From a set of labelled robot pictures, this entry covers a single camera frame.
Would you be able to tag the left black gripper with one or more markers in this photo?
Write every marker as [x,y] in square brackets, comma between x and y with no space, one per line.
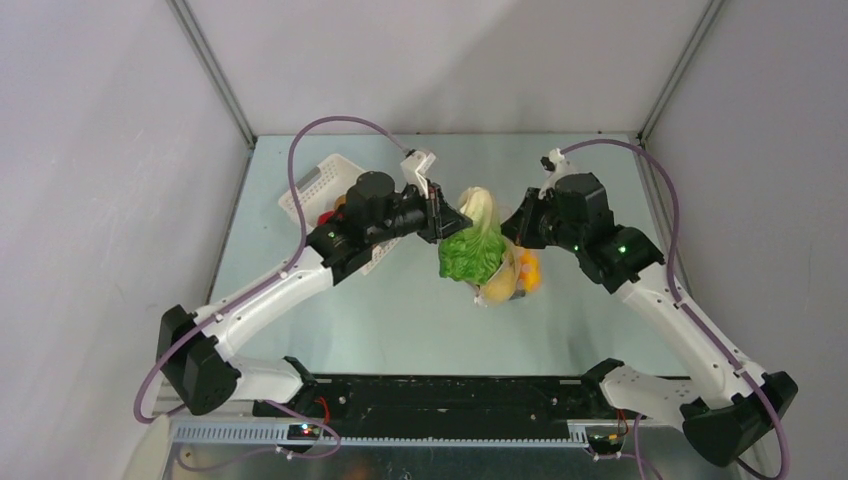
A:
[443,220]

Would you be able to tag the clear zip top bag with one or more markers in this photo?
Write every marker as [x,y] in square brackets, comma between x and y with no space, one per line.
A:
[511,253]

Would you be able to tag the red toy apple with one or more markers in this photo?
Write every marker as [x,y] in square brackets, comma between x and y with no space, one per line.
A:
[324,218]

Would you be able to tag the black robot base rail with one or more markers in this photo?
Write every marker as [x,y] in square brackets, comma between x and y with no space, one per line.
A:
[448,407]

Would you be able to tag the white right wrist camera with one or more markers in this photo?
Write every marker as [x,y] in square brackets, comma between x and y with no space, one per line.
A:
[557,165]

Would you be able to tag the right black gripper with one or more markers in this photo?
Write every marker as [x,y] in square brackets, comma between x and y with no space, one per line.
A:
[530,225]

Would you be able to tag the grey slotted cable duct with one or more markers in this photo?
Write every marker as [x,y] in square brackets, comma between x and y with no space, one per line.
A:
[282,434]

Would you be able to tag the white perforated plastic basket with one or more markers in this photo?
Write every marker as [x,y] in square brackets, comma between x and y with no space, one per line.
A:
[318,192]

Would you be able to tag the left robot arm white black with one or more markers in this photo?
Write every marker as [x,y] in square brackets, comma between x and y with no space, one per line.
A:
[198,351]

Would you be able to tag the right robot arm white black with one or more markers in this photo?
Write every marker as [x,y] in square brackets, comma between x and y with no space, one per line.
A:
[728,402]

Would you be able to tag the green toy lettuce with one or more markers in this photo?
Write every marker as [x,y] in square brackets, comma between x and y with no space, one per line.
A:
[474,254]

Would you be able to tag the yellow toy lemon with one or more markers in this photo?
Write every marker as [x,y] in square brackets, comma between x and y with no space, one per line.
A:
[501,286]

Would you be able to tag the orange toy fruit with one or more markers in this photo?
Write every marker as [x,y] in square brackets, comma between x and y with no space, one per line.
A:
[529,277]

